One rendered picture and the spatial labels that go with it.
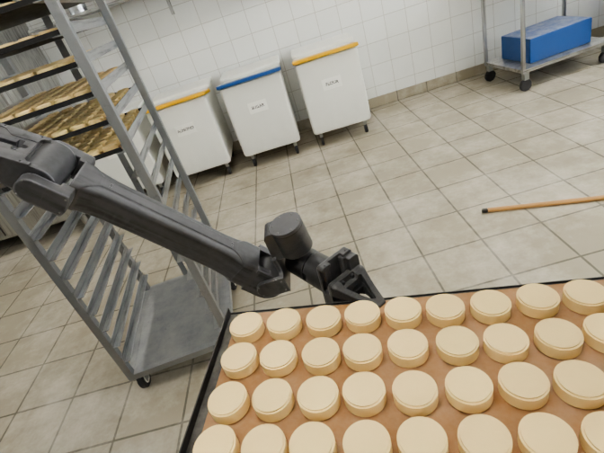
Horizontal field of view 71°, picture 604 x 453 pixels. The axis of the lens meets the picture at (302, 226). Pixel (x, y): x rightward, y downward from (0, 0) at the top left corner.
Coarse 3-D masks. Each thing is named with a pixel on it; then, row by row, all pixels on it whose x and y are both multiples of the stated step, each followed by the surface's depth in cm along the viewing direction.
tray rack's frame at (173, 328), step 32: (96, 0) 165; (128, 64) 178; (160, 128) 193; (192, 192) 210; (160, 288) 229; (192, 288) 221; (224, 288) 212; (160, 320) 205; (192, 320) 198; (160, 352) 185; (192, 352) 180
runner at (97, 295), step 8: (112, 240) 207; (120, 240) 211; (112, 248) 203; (112, 256) 198; (104, 264) 188; (112, 264) 191; (104, 272) 185; (104, 280) 181; (96, 288) 174; (104, 288) 176; (96, 296) 171; (88, 304) 163; (96, 304) 167; (88, 312) 161; (96, 312) 162
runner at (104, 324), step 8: (128, 256) 214; (120, 264) 205; (120, 272) 202; (120, 280) 195; (112, 288) 188; (120, 288) 190; (112, 296) 185; (112, 304) 180; (104, 312) 173; (112, 312) 175; (104, 320) 171; (104, 328) 167
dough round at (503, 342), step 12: (504, 324) 52; (492, 336) 51; (504, 336) 50; (516, 336) 50; (492, 348) 50; (504, 348) 49; (516, 348) 49; (528, 348) 50; (504, 360) 49; (516, 360) 49
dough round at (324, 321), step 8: (312, 312) 61; (320, 312) 61; (328, 312) 60; (336, 312) 60; (312, 320) 60; (320, 320) 59; (328, 320) 59; (336, 320) 59; (312, 328) 59; (320, 328) 58; (328, 328) 58; (336, 328) 59; (320, 336) 59; (328, 336) 59
